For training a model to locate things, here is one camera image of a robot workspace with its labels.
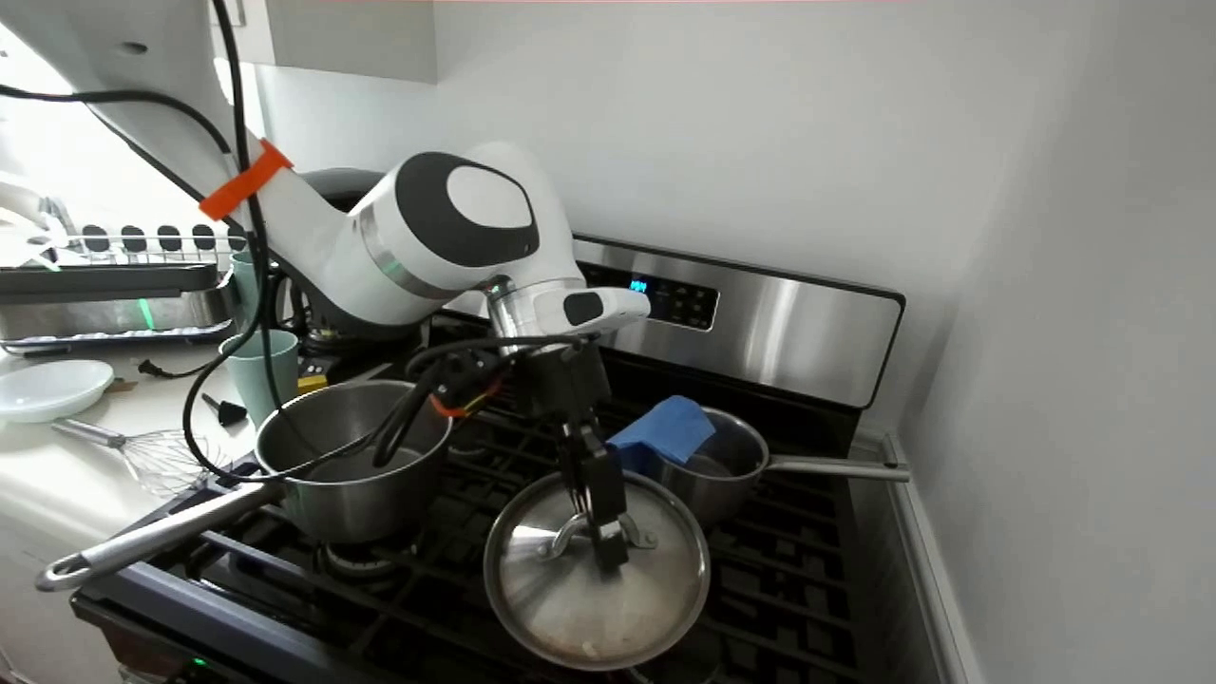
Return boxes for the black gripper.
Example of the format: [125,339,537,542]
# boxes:
[524,339,635,580]

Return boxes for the silver metal equipment rack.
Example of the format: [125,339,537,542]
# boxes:
[0,222,242,356]

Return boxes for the pale teal plate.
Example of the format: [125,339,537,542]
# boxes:
[0,356,122,431]

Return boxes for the blue cloth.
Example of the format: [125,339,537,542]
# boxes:
[605,393,720,474]

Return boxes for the small steel saucepan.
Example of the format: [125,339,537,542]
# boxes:
[641,407,911,527]

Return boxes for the large steel pot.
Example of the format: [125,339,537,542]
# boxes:
[33,377,456,597]

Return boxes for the black and steel stove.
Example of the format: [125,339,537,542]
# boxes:
[68,233,910,684]

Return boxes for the orange strap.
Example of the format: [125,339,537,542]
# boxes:
[197,141,297,226]

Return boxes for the teal mug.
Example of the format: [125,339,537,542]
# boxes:
[225,246,278,336]

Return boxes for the steel pot lid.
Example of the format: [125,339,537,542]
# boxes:
[478,466,715,675]

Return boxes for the wire whisk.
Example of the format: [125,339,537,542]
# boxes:
[50,415,212,489]

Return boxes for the small black knob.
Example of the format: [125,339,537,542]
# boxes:
[201,393,252,431]

